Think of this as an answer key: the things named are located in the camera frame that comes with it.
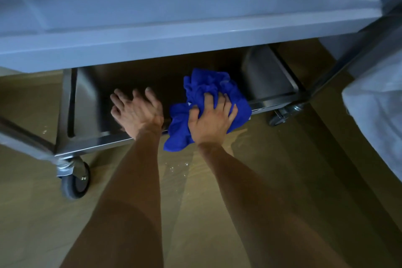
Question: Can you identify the blue cleaning cloth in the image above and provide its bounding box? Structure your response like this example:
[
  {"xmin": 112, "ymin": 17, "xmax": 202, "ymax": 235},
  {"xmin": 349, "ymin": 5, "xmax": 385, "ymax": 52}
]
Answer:
[{"xmin": 163, "ymin": 68, "xmax": 253, "ymax": 153}]

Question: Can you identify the stainless steel trolley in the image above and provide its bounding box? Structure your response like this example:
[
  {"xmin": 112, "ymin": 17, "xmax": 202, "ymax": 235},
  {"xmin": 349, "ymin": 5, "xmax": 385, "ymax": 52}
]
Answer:
[{"xmin": 0, "ymin": 0, "xmax": 402, "ymax": 180}]

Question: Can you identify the person's left hand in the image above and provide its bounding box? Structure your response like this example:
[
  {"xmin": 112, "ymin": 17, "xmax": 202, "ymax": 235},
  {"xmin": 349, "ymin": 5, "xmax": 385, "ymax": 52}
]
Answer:
[{"xmin": 110, "ymin": 87, "xmax": 165, "ymax": 140}]

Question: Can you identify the person's right hand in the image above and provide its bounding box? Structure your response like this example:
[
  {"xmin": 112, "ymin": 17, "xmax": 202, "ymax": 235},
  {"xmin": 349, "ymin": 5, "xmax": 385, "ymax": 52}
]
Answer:
[{"xmin": 187, "ymin": 91, "xmax": 238, "ymax": 147}]

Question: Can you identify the white linen bag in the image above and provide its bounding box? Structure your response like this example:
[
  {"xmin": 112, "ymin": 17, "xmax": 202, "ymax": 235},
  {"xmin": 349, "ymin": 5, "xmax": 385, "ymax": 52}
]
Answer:
[{"xmin": 319, "ymin": 0, "xmax": 402, "ymax": 182}]

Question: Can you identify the person's left forearm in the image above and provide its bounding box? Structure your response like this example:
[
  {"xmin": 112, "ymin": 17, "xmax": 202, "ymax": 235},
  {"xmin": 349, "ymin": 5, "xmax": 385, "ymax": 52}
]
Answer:
[{"xmin": 59, "ymin": 126, "xmax": 164, "ymax": 268}]

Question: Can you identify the grey caster wheel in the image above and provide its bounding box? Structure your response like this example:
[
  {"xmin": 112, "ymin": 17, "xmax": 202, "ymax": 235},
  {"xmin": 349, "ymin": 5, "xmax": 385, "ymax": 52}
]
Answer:
[
  {"xmin": 57, "ymin": 157, "xmax": 92, "ymax": 200},
  {"xmin": 268, "ymin": 103, "xmax": 304, "ymax": 127}
]

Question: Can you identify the person's right forearm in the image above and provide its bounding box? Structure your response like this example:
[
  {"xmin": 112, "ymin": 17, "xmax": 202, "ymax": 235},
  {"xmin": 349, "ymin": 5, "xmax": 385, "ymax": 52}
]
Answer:
[{"xmin": 197, "ymin": 141, "xmax": 350, "ymax": 268}]

